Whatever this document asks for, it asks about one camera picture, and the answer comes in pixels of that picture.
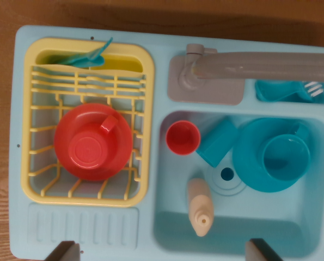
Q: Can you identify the grey toy faucet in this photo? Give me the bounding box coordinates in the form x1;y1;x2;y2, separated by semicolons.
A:
167;43;324;106

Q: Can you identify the red plastic plate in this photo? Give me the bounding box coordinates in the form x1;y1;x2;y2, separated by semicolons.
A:
53;102;133;182

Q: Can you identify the red plastic tumbler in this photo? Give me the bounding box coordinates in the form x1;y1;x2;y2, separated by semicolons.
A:
165;120;201;156

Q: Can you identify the beige detergent bottle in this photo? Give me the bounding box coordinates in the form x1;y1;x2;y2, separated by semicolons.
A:
187;178;214;237

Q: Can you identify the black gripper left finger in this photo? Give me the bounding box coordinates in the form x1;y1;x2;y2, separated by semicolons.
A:
46;240;81;261

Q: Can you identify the teal dish brush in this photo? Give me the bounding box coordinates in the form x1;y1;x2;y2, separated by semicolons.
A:
254;80;323;103

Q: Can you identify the teal plastic tumbler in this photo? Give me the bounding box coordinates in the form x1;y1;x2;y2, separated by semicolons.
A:
195;117;239;168

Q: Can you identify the pale yellow dish rack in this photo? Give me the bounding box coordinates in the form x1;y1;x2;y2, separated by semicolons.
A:
21;37;155;208

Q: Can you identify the light blue toy sink unit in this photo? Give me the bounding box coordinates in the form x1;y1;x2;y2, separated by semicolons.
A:
13;24;324;261

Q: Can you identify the teal plastic plate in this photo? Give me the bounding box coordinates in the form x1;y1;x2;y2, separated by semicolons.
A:
231;117;312;193

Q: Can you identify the teal plastic mug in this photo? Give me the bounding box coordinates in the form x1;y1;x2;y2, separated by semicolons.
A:
261;122;311;181

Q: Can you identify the teal plastic cutlery piece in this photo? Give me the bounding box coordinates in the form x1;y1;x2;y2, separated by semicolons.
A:
55;50;105;67
77;37;114;69

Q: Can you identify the red plastic mug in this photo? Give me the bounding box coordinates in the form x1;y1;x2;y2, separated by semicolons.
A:
68;114;119;170

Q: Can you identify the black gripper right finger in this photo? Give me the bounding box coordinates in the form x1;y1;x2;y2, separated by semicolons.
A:
245;238;284;261

